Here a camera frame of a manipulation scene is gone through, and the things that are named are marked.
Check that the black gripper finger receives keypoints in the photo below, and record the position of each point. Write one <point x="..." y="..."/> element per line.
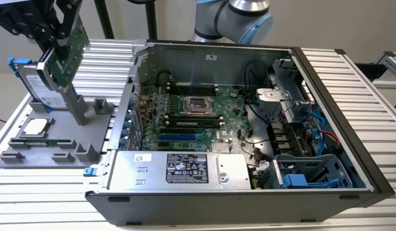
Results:
<point x="67" y="14"/>
<point x="46" y="33"/>

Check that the green graphics card black shroud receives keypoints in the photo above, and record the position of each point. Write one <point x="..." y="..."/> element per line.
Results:
<point x="78" y="43"/>

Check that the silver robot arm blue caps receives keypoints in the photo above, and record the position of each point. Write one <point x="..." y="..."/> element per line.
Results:
<point x="211" y="21"/>

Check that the black stand pole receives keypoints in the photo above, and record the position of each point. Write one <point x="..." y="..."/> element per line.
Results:
<point x="151" y="21"/>
<point x="105" y="19"/>

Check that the hard disk in blue carrier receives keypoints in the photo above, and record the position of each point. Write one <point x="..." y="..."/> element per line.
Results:
<point x="33" y="81"/>

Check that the silver CPU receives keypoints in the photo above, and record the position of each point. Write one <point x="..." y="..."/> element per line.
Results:
<point x="37" y="126"/>

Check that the blue slot cover clip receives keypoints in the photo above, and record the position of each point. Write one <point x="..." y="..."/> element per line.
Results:
<point x="129" y="116"/>
<point x="126" y="125"/>
<point x="125" y="137"/>
<point x="122" y="145"/>
<point x="133" y="103"/>

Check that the green RAM stick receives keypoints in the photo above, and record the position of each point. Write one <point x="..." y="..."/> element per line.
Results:
<point x="41" y="140"/>

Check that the black RAM slot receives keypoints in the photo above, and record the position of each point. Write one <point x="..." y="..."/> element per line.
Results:
<point x="194" y="84"/>
<point x="194" y="89"/>
<point x="194" y="116"/>
<point x="194" y="92"/>

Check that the grey plastic parts rack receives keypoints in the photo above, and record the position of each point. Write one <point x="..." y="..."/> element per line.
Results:
<point x="38" y="157"/>

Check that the CPU socket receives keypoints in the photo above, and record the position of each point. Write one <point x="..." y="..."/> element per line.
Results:
<point x="197" y="106"/>

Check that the long black expansion slot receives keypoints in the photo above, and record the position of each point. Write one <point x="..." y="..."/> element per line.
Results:
<point x="178" y="131"/>

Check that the blue case latch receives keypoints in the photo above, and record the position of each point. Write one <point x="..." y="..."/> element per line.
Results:
<point x="90" y="171"/>

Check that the short black expansion slot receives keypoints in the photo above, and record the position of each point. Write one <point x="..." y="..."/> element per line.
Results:
<point x="165" y="144"/>

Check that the dark RAM stick white label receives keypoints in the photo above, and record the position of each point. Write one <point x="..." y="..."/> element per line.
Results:
<point x="193" y="123"/>

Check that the blue expansion slot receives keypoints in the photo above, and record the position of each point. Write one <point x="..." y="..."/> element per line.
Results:
<point x="178" y="138"/>

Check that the silver coin battery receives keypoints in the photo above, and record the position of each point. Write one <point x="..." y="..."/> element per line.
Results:
<point x="234" y="93"/>

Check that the green motherboard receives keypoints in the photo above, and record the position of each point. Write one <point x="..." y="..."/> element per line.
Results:
<point x="230" y="108"/>

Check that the silver power supply unit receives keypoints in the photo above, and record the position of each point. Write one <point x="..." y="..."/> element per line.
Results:
<point x="153" y="168"/>

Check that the silver chipset heatsink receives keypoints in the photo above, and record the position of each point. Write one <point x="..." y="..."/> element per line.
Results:
<point x="223" y="146"/>

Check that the silver metal drive cage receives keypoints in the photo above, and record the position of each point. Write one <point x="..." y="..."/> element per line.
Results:
<point x="291" y="77"/>

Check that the black fan housing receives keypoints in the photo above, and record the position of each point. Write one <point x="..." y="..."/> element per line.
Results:
<point x="283" y="138"/>

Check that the grey open PC case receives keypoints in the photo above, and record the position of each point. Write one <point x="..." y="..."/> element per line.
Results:
<point x="217" y="207"/>

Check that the blue plastic bay block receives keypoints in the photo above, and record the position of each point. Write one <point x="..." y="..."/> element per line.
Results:
<point x="295" y="181"/>

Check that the grey plastic disk bay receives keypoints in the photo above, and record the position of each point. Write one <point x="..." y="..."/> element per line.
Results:
<point x="326" y="163"/>

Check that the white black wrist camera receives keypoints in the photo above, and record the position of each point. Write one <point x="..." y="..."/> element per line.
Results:
<point x="9" y="14"/>

